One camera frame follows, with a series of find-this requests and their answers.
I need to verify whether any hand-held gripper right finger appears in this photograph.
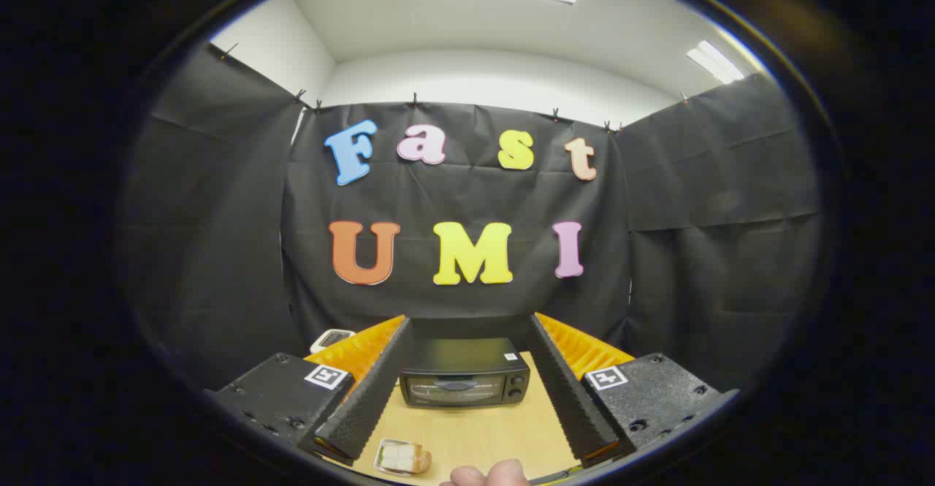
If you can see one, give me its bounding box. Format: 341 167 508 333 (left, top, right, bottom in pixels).
524 313 739 469

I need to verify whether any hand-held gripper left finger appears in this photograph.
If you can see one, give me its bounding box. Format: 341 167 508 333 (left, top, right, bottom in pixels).
205 314 414 466

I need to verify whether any white bread sandwich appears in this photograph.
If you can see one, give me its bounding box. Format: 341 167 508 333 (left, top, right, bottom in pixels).
383 444 432 475

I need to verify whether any black toaster oven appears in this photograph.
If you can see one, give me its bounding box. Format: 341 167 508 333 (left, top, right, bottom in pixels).
398 336 532 408

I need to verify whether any white pop-up toaster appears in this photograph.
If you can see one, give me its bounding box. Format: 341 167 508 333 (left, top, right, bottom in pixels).
310 329 356 355

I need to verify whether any small white rectangular tray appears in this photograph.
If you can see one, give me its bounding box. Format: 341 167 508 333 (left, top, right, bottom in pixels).
373 438 433 478

